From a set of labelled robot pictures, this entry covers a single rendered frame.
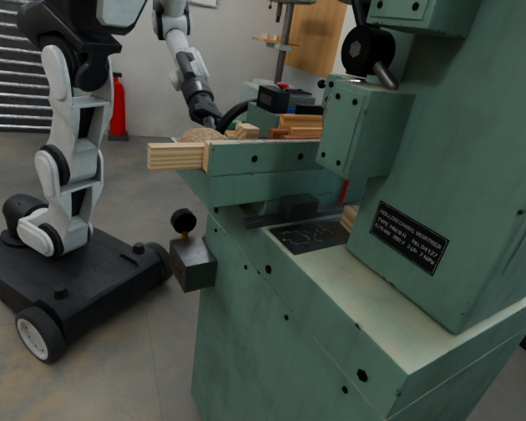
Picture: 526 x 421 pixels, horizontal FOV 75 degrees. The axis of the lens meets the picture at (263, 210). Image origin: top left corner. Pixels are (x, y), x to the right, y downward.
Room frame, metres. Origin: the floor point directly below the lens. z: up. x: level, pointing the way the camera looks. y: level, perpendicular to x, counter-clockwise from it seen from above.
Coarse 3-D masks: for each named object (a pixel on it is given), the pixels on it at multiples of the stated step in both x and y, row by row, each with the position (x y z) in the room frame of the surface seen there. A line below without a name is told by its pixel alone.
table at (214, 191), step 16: (192, 176) 0.58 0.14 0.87; (208, 176) 0.52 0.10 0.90; (224, 176) 0.53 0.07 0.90; (240, 176) 0.55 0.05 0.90; (256, 176) 0.57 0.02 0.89; (272, 176) 0.59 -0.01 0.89; (288, 176) 0.61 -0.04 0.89; (304, 176) 0.64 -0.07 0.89; (320, 176) 0.66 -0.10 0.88; (336, 176) 0.69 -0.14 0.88; (208, 192) 0.52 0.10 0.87; (224, 192) 0.54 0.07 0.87; (240, 192) 0.56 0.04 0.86; (256, 192) 0.58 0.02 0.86; (272, 192) 0.60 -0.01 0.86; (288, 192) 0.62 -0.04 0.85; (304, 192) 0.64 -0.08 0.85; (320, 192) 0.67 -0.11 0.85
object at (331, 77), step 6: (330, 78) 0.75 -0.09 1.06; (336, 78) 0.74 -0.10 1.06; (342, 78) 0.73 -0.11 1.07; (348, 78) 0.72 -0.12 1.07; (354, 78) 0.73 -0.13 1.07; (360, 78) 0.76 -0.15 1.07; (330, 84) 0.74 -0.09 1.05; (330, 90) 0.75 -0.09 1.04; (324, 96) 0.76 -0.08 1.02; (324, 102) 0.75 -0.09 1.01
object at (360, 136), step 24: (336, 96) 0.49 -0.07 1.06; (360, 96) 0.46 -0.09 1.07; (384, 96) 0.46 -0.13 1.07; (408, 96) 0.49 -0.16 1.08; (336, 120) 0.48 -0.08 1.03; (360, 120) 0.45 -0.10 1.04; (384, 120) 0.47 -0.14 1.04; (336, 144) 0.47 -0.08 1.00; (360, 144) 0.45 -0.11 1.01; (384, 144) 0.48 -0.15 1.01; (336, 168) 0.46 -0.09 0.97; (360, 168) 0.46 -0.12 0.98; (384, 168) 0.49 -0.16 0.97
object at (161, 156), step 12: (156, 144) 0.52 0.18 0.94; (168, 144) 0.53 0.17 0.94; (180, 144) 0.54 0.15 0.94; (192, 144) 0.55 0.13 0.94; (204, 144) 0.56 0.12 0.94; (156, 156) 0.50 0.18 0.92; (168, 156) 0.51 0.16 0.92; (180, 156) 0.53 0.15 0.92; (192, 156) 0.54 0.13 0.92; (156, 168) 0.50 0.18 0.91; (168, 168) 0.51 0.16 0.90; (180, 168) 0.53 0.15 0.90; (192, 168) 0.54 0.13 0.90
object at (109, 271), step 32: (0, 256) 1.06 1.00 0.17; (32, 256) 1.09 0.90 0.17; (64, 256) 1.13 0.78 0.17; (96, 256) 1.16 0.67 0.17; (128, 256) 1.15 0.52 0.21; (0, 288) 0.95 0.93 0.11; (32, 288) 0.92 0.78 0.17; (64, 288) 0.87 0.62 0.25; (96, 288) 0.96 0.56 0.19; (128, 288) 1.05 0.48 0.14; (64, 320) 0.81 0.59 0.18; (96, 320) 0.91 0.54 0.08
